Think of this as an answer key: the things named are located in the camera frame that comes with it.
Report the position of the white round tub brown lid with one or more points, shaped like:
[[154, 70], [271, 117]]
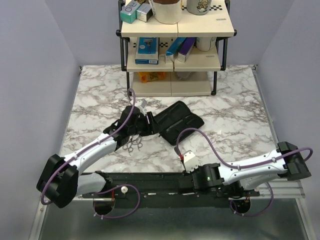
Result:
[[167, 11]]

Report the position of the silver thinning scissors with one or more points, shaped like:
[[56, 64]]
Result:
[[137, 142]]

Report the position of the blue toothpaste box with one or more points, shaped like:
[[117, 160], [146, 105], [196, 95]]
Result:
[[173, 50]]

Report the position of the silver grey small box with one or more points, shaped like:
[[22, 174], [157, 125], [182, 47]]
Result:
[[144, 12]]

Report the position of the orange snack bag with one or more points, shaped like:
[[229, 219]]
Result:
[[151, 76]]

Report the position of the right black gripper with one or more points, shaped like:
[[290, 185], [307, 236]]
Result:
[[198, 168]]

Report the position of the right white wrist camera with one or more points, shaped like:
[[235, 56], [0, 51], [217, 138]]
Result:
[[190, 161]]

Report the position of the aluminium rail profile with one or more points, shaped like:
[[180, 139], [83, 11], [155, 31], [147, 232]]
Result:
[[284, 189]]

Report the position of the black zip tool case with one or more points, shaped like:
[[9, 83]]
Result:
[[176, 118]]

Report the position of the purple toothpaste box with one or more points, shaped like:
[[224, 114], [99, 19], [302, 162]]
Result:
[[185, 49]]

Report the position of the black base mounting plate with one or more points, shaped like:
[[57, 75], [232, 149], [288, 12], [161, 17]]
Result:
[[156, 190]]

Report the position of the teal white carton box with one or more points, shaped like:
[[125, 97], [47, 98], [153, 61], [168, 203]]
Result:
[[128, 14]]

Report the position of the white printed mug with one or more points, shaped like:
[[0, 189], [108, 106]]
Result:
[[198, 7]]

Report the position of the blue razor package box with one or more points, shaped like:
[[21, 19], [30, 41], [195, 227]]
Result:
[[147, 51]]

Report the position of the silver cutting scissors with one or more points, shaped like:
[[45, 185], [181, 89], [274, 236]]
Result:
[[129, 146]]

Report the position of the white green cup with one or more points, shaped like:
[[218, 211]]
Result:
[[205, 44]]

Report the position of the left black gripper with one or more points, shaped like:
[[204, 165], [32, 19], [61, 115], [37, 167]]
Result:
[[150, 129]]

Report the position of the beige three-tier shelf rack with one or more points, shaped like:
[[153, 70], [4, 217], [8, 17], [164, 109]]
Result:
[[205, 65]]

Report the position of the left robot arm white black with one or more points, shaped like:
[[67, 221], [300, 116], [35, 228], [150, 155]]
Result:
[[62, 178]]

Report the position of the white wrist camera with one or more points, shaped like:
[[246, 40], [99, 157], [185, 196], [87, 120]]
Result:
[[190, 161], [141, 105]]

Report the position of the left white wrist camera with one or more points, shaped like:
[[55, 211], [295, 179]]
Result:
[[141, 105]]

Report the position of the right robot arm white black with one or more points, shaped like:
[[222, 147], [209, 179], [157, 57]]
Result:
[[240, 178]]

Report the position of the grey pouch on shelf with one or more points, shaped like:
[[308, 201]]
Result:
[[183, 75]]

